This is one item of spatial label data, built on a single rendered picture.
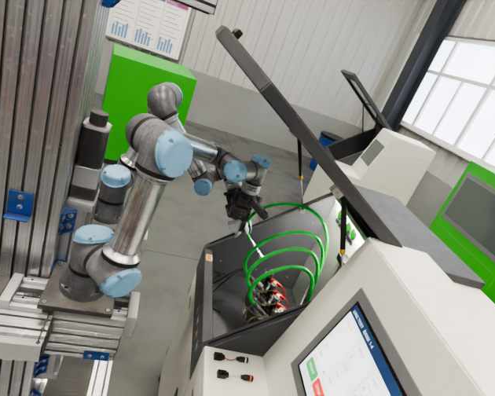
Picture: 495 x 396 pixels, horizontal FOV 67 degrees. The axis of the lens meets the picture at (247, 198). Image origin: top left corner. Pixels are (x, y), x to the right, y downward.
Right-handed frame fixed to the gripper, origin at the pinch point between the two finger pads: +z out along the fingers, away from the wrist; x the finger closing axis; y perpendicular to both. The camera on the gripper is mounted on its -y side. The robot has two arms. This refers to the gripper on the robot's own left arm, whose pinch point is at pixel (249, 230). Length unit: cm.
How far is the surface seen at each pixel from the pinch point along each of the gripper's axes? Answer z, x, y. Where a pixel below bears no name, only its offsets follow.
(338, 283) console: 24, 35, -40
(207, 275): 14.9, 4.2, 24.2
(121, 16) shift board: -440, -371, 298
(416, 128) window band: -118, -584, -119
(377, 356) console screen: 39, 59, -50
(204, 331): 33.0, 31.7, 14.3
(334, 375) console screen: 45, 54, -36
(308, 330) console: 37, 37, -27
